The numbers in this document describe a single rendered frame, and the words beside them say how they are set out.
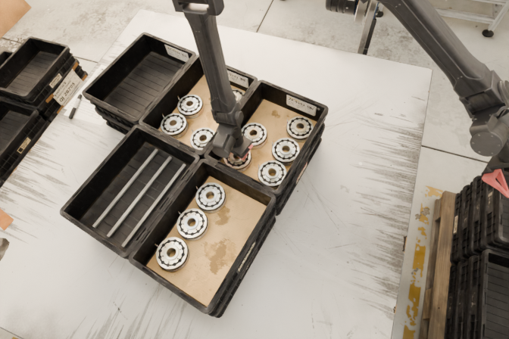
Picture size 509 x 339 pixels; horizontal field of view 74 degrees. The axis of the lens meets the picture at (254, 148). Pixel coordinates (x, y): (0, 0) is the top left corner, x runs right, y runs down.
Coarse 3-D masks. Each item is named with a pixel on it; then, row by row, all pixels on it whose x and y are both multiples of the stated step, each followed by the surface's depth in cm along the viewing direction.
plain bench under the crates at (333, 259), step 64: (256, 64) 168; (320, 64) 166; (384, 64) 163; (64, 128) 156; (384, 128) 146; (0, 192) 142; (64, 192) 140; (320, 192) 133; (384, 192) 131; (64, 256) 127; (256, 256) 122; (320, 256) 121; (384, 256) 119; (0, 320) 117; (64, 320) 116; (128, 320) 114; (192, 320) 113; (256, 320) 112; (320, 320) 111; (384, 320) 110
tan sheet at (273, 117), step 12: (264, 108) 139; (276, 108) 138; (252, 120) 136; (264, 120) 136; (276, 120) 135; (288, 120) 135; (312, 120) 134; (276, 132) 132; (300, 144) 129; (252, 156) 128; (264, 156) 128; (252, 168) 125; (288, 168) 124
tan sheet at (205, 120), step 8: (200, 80) 148; (200, 88) 146; (232, 88) 145; (200, 96) 144; (208, 96) 144; (208, 104) 141; (176, 112) 141; (208, 112) 140; (192, 120) 138; (200, 120) 138; (208, 120) 137; (160, 128) 137; (192, 128) 136; (216, 128) 135; (184, 136) 134
